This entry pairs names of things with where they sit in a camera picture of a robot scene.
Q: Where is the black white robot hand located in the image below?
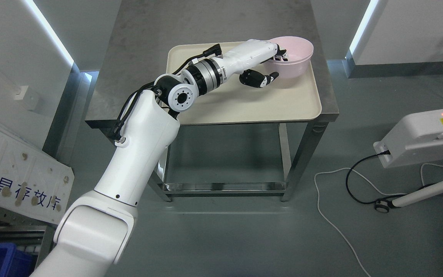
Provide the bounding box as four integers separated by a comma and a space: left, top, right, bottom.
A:
216, 39, 288, 88

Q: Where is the cream plastic tray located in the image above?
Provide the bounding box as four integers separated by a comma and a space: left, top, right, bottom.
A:
166, 42, 323, 126

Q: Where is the white machine with warning label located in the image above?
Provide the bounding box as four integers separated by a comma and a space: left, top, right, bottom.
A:
373, 109, 443, 168

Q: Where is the blue bin lower left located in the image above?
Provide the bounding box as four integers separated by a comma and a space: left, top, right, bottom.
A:
0, 243, 32, 277

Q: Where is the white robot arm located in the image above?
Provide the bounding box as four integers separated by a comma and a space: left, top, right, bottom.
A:
32, 44, 223, 277

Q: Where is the black power cable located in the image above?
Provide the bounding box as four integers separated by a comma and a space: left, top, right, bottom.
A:
345, 151, 433, 205

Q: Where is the stainless steel table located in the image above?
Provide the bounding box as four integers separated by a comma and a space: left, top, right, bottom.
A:
86, 0, 339, 202

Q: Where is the white wall socket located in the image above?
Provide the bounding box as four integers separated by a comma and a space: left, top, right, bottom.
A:
14, 85, 29, 101

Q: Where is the white stand leg with caster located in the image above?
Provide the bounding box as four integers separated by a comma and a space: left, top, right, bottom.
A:
374, 181, 443, 213

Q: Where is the white floor cable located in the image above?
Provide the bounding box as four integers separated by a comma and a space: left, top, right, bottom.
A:
314, 163, 443, 277

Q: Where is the pink bowl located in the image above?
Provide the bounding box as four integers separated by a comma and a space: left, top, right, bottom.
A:
263, 36, 314, 79

